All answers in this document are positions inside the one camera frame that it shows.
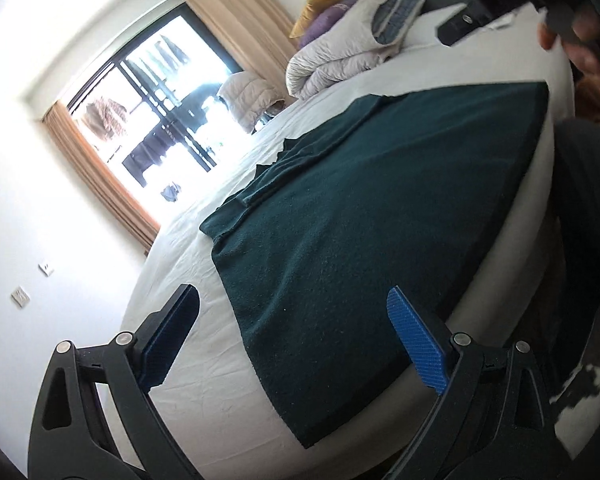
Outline black white patterned cloth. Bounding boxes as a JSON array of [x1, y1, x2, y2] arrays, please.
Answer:
[[550, 305, 600, 451]]

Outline yellow pillow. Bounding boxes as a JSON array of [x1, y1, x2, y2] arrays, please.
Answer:
[[289, 0, 352, 38]]

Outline balcony glass door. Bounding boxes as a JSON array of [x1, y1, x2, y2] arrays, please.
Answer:
[[67, 2, 261, 201]]

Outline person's dark clothing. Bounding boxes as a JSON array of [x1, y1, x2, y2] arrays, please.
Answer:
[[550, 119, 600, 311]]

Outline folded grey duvet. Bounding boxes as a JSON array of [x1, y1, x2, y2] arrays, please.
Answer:
[[285, 0, 428, 101]]

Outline person's right hand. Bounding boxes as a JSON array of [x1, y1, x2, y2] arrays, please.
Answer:
[[537, 7, 600, 128]]

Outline purple pillow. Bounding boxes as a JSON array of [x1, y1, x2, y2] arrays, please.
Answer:
[[298, 0, 361, 48]]

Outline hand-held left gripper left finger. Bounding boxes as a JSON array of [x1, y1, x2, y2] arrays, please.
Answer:
[[27, 283, 202, 480]]

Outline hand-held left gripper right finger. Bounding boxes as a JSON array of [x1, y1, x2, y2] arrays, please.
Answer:
[[380, 286, 566, 480]]

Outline dark green towel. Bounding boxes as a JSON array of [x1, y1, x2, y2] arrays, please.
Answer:
[[200, 80, 551, 450]]

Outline beige curtain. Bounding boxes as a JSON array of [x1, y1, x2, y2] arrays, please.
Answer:
[[42, 100, 161, 258], [181, 0, 301, 73]]

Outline beige puffer jacket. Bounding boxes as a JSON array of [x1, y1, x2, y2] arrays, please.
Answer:
[[216, 71, 286, 133]]

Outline row of hanging dark clothes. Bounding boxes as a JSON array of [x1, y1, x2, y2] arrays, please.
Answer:
[[121, 82, 228, 186]]

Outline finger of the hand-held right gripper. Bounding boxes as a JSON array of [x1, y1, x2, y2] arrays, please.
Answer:
[[436, 2, 520, 49]]

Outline hanging patterned garment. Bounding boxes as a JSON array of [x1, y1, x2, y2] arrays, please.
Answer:
[[82, 97, 131, 151]]

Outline bed with white sheet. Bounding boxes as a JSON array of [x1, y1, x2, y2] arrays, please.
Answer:
[[119, 0, 578, 480]]

